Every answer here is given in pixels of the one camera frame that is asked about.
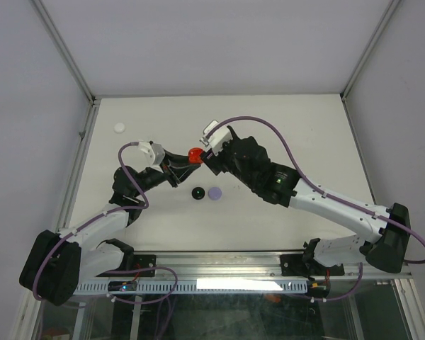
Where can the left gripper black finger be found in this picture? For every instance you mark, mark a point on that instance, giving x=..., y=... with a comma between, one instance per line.
x=181, y=173
x=176, y=159

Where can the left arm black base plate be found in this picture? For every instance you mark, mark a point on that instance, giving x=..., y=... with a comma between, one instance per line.
x=143, y=261

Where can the aluminium frame post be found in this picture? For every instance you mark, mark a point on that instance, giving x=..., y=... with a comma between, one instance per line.
x=376, y=35
x=62, y=48

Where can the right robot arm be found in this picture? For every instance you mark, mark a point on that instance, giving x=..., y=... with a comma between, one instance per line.
x=380, y=234

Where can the white round charging case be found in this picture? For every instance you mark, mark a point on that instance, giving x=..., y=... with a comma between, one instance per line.
x=119, y=128

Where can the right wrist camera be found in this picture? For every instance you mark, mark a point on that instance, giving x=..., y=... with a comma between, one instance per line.
x=217, y=139

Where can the white slotted cable duct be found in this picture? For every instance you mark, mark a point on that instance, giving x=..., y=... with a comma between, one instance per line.
x=197, y=286

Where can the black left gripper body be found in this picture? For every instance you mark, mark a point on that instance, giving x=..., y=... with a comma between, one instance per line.
x=167, y=173

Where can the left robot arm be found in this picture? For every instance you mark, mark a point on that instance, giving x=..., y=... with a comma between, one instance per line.
x=59, y=261

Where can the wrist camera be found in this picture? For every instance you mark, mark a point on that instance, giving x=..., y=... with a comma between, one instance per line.
x=154, y=153
x=217, y=139

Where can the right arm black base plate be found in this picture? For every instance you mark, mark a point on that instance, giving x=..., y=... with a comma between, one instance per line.
x=293, y=265

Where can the purple round earbud charging case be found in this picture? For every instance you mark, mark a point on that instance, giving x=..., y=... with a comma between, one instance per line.
x=215, y=193

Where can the orange round charging case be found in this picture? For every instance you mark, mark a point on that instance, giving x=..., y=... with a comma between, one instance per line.
x=194, y=155

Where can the black round charging case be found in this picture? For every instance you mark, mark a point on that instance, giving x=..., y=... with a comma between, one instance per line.
x=198, y=193

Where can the aluminium frame post right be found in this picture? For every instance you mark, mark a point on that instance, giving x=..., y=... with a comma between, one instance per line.
x=376, y=35

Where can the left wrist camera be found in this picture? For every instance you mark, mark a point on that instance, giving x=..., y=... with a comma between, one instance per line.
x=154, y=153

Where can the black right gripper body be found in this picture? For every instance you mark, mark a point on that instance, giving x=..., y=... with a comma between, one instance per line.
x=223, y=161

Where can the aluminium mounting rail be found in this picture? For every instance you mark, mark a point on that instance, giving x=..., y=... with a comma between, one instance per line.
x=250, y=264

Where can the aluminium frame post left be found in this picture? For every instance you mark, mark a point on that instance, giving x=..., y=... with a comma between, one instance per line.
x=62, y=48

